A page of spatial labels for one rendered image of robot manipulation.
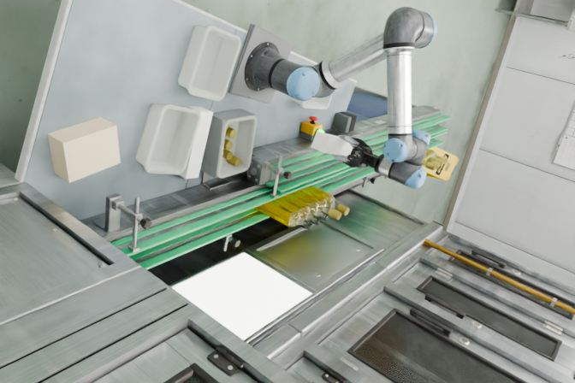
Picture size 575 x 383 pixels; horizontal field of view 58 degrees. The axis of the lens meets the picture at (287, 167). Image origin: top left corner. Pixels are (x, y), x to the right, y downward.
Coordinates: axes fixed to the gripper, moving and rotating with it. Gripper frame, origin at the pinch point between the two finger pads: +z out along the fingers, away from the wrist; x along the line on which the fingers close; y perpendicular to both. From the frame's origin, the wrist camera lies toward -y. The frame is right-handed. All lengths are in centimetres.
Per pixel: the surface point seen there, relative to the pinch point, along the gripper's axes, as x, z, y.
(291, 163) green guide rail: 13.7, 17.9, -1.2
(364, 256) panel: 37.0, -20.8, -12.4
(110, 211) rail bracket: 36, 23, 75
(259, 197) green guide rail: 28.1, 16.3, 14.7
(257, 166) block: 17.8, 23.3, 13.2
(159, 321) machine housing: 34, -31, 104
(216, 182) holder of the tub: 27.9, 30.9, 23.8
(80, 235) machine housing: 32, 3, 99
